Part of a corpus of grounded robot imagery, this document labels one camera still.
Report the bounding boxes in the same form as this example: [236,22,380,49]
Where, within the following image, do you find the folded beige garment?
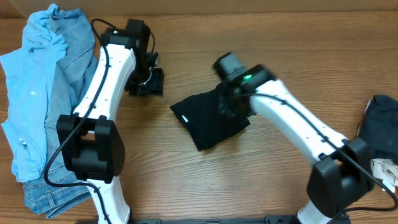
[371,157,397,191]

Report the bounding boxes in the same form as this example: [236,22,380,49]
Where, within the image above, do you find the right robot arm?
[213,52,374,223]

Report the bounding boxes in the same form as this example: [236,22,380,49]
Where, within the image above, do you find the black t-shirt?
[170,84,251,151]

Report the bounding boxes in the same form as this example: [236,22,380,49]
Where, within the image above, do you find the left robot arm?
[45,19,164,223]

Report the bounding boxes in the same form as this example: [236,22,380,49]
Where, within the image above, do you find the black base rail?
[127,215,299,224]

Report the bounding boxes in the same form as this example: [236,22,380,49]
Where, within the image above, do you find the blue denim jeans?
[22,8,99,220]

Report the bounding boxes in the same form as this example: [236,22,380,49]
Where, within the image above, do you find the folded dark garment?
[357,95,397,164]

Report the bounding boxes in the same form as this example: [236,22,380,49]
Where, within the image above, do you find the light blue shirt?
[1,4,68,183]

